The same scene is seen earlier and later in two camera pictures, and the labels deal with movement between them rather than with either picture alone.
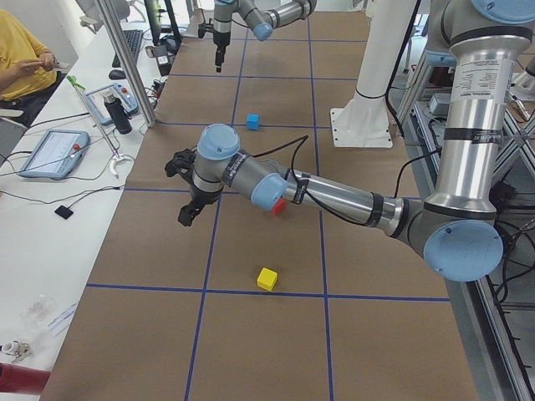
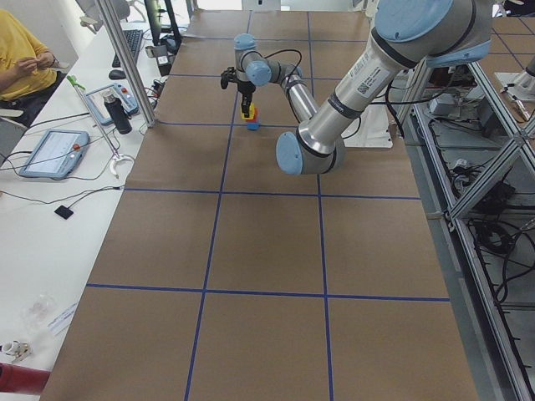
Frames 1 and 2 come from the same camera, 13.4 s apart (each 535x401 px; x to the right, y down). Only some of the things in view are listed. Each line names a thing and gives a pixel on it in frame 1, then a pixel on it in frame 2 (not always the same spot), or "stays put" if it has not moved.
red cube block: [279, 207] -> [257, 116]
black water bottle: [118, 114] stays put
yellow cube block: [267, 279] -> [252, 113]
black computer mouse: [117, 74] stays put
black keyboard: [134, 38] stays put
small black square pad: [63, 212] stays put
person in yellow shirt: [27, 69] stays put
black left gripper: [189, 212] -> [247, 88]
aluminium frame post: [126, 62] stays put
